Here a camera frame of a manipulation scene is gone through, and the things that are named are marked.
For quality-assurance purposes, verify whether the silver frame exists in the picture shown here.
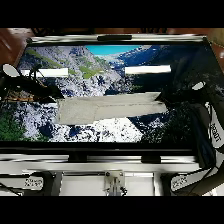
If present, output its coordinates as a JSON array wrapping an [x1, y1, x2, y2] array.
[[0, 33, 224, 197]]

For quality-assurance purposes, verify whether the grey garment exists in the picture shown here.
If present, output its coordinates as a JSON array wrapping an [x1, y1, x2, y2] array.
[[54, 92, 169, 126]]

